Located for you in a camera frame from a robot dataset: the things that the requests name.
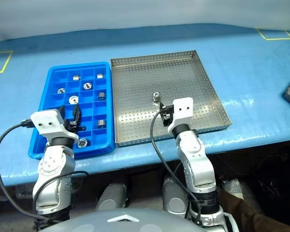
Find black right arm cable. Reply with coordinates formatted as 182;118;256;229
150;110;203;227

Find brown cloth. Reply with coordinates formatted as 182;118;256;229
218;188;290;232

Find blue compartment tray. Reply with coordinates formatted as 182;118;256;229
28;61;116;160

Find clear plastic wrap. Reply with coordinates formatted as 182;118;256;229
223;178;245;199

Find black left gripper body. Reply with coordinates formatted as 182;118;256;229
62;118;86;134

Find blue plastic table cover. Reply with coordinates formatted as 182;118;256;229
0;23;290;187

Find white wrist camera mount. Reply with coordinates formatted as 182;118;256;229
30;109;80;143
172;97;193;131

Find grey robot torso cover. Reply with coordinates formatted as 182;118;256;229
38;209;208;232

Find grey rounded shape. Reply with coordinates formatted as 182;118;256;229
162;177;191;218
95;183;129;211

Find perforated steel tray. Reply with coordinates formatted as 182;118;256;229
110;50;233;148

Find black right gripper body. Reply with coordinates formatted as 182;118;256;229
160;105;175;128

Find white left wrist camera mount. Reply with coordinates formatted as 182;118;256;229
30;109;80;143

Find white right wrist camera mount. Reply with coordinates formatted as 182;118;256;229
172;97;193;131

